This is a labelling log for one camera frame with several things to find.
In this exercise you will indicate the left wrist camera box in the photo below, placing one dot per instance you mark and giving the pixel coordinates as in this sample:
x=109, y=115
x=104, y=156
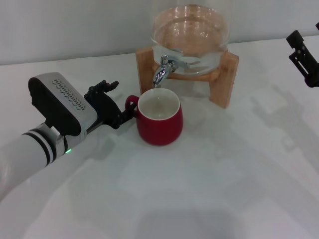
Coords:
x=57, y=104

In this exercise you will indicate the chrome faucet tap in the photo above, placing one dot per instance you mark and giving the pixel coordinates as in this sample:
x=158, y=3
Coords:
x=163, y=67

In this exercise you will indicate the wooden dispenser stand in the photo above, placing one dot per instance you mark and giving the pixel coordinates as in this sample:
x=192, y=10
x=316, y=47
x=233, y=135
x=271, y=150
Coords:
x=147, y=72

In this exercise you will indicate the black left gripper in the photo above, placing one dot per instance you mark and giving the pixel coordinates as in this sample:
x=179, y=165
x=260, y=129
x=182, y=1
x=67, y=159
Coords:
x=104, y=109

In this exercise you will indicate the red ceramic cup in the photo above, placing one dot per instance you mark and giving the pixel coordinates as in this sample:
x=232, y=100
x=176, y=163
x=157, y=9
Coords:
x=159, y=129

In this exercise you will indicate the glass water dispenser jar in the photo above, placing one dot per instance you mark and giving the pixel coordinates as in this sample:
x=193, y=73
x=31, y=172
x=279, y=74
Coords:
x=189, y=32

